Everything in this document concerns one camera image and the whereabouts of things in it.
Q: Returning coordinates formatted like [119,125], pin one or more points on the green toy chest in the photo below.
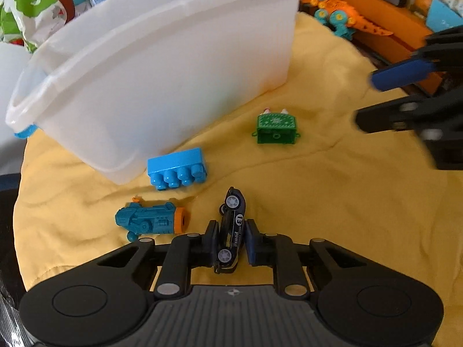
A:
[276,126]

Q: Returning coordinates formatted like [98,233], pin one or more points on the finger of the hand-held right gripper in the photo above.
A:
[387,117]
[401,76]

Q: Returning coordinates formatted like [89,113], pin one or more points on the teal toy cannon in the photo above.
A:
[148,220]

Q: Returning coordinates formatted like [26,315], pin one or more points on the orange box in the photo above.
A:
[390,29]

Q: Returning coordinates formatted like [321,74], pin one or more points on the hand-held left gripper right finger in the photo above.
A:
[251,242]

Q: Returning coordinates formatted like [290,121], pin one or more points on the blue building block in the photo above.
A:
[177,166]

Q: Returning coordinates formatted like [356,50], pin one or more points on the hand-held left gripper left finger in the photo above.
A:
[211,236]

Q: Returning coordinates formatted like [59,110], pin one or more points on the yellow cloth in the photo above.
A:
[325,188]

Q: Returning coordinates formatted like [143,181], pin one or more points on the white plastic storage bin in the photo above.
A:
[162,79]

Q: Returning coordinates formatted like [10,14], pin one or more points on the green and white plastic bag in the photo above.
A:
[29,3]

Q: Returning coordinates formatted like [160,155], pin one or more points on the light blue box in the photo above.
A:
[443,14]

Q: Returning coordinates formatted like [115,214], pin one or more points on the blue plastic toy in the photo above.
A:
[25,132]

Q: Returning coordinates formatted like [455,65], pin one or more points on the black toy car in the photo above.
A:
[233,220]

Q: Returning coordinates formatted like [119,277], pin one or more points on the orange and teal toy dinosaur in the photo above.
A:
[349,16]

